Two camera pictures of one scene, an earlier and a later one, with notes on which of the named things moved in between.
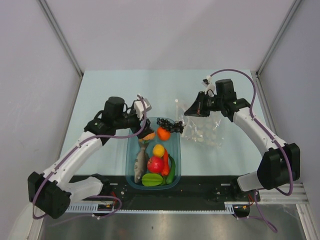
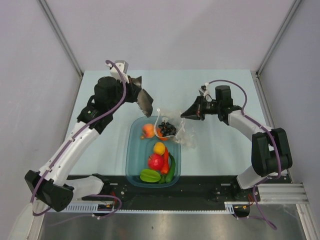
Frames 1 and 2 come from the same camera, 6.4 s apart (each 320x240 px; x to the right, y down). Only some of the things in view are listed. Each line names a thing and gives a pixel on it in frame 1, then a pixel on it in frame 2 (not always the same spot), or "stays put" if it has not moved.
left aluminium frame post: x=64 y=40 stays put
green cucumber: x=170 y=179 stays put
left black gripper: x=147 y=129 -> x=134 y=90
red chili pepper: x=165 y=170 stays put
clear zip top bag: x=202 y=131 -> x=175 y=128
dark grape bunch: x=176 y=127 -> x=167 y=129
